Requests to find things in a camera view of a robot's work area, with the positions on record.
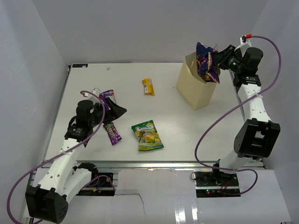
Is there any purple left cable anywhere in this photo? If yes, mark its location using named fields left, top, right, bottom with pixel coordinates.
left=6, top=90, right=115, bottom=222

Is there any dark blue snack bag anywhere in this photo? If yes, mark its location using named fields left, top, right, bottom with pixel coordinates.
left=196, top=42, right=220, bottom=84

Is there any brown purple M&M's packet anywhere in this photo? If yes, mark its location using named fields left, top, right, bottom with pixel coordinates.
left=103, top=122, right=122, bottom=146

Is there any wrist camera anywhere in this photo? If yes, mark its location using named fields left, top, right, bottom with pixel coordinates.
left=239, top=34, right=252, bottom=48
left=83, top=88, right=101, bottom=98

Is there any beige paper bag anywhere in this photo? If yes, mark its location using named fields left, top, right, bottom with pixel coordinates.
left=176, top=52, right=216, bottom=111

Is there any purple Fox's berries bag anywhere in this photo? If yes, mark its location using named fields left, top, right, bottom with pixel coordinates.
left=99, top=90, right=116, bottom=111

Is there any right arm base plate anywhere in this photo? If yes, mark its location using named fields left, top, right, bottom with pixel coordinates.
left=191, top=171, right=240, bottom=198

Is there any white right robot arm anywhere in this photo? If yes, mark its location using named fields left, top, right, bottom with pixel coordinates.
left=211, top=45, right=280, bottom=186

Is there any green yellow Fox's candy bag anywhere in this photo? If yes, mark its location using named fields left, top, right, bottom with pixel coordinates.
left=131, top=120, right=164, bottom=152

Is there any yellow snack bar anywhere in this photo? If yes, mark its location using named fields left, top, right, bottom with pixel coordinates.
left=142, top=78, right=155, bottom=96

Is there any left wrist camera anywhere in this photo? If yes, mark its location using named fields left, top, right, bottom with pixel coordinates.
left=83, top=88, right=101, bottom=98

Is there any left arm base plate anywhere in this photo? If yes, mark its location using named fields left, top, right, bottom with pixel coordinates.
left=77, top=173, right=115, bottom=196

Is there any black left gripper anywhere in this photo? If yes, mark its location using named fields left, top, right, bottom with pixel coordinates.
left=89, top=97, right=127, bottom=127

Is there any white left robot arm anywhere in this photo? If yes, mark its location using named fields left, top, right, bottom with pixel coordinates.
left=25, top=98, right=127, bottom=224

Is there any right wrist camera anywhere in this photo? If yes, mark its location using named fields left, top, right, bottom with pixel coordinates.
left=239, top=34, right=252, bottom=48

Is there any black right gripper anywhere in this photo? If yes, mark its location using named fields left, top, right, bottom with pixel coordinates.
left=209, top=45, right=245, bottom=74

